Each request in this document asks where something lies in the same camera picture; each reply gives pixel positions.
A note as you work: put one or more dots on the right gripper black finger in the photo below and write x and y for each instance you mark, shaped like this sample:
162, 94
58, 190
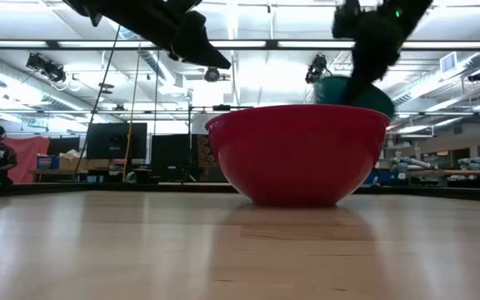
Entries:
361, 85

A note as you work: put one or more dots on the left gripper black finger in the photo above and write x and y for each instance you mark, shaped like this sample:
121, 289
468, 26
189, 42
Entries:
196, 41

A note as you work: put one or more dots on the teal blue plastic bowl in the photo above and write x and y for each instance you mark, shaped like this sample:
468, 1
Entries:
327, 93

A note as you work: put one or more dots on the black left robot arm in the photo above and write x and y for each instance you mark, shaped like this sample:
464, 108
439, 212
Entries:
81, 5

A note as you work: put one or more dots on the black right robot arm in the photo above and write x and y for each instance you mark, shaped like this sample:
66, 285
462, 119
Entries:
415, 10

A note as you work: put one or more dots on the round black ceiling fixture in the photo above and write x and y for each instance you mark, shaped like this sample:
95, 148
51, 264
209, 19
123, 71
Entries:
212, 74

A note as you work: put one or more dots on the white ceiling vent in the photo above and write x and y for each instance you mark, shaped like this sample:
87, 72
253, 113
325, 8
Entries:
448, 62

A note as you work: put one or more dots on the thin black pole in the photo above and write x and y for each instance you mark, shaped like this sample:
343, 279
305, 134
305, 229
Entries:
98, 96

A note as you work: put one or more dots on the crimson plastic bowl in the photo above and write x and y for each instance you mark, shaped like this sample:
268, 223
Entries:
298, 158

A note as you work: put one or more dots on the yellow pole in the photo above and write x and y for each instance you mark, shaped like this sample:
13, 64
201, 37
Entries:
131, 116

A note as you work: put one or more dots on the black ceiling dome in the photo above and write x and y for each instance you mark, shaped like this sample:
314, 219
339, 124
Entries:
478, 76

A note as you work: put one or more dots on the patterned hanging cloth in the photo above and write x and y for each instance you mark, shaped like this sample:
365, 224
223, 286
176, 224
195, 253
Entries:
204, 158

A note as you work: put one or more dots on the large black monitor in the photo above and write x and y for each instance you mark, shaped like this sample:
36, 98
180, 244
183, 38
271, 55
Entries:
111, 141

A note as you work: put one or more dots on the long wooden table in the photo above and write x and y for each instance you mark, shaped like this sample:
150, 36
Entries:
456, 172

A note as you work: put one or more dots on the small black monitor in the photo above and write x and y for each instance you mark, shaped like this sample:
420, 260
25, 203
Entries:
63, 146

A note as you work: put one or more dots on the open cardboard box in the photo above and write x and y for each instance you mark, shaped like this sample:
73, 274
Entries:
71, 162

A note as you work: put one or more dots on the blue box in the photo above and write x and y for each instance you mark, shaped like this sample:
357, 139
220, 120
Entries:
47, 162

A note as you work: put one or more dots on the pink cloth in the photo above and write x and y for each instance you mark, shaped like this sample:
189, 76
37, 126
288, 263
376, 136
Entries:
29, 156

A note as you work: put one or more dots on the black overhead camera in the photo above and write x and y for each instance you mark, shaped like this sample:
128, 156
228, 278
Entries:
317, 68

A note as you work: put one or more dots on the black overhead frame bar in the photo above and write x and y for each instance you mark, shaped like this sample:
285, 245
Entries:
265, 44

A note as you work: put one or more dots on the black ceiling camera mount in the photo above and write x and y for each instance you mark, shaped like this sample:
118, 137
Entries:
46, 67

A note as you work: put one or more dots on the black table edge rail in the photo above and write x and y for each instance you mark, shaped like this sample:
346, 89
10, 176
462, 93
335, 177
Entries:
56, 188

